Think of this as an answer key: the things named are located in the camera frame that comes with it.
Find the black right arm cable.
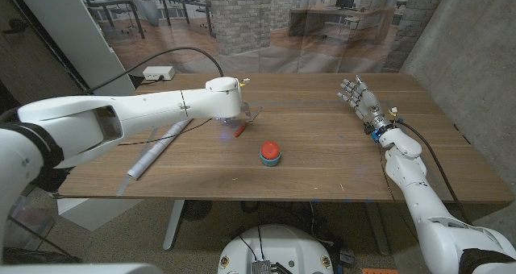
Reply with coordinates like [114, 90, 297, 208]
[397, 120, 471, 222]

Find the white robot torso base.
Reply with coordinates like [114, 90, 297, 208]
[217, 224, 335, 274]

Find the printed office backdrop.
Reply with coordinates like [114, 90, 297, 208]
[76, 0, 451, 74]

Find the black door handle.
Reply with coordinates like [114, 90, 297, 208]
[2, 18, 30, 35]

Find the black round floor fan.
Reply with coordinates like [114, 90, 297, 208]
[181, 200, 214, 222]

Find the red-handled table knife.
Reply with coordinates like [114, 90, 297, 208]
[233, 106, 263, 139]

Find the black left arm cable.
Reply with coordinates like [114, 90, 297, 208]
[82, 46, 225, 96]

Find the white power outlet box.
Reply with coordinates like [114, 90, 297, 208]
[142, 65, 177, 81]

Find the clear plastic storage bin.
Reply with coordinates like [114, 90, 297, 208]
[3, 195, 56, 251]

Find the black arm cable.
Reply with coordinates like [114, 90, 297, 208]
[82, 46, 225, 96]
[397, 120, 471, 222]

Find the small blue cup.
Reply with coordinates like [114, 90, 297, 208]
[259, 151, 282, 168]

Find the grey table leg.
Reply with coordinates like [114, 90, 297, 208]
[364, 201, 391, 257]
[162, 199, 185, 251]

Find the long grey cup stack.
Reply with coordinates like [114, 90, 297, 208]
[127, 118, 194, 181]

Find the white upright panel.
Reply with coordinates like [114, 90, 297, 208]
[11, 0, 136, 100]

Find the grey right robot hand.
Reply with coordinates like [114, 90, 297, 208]
[337, 74, 398, 136]

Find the red ball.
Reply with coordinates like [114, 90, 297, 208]
[260, 140, 281, 160]

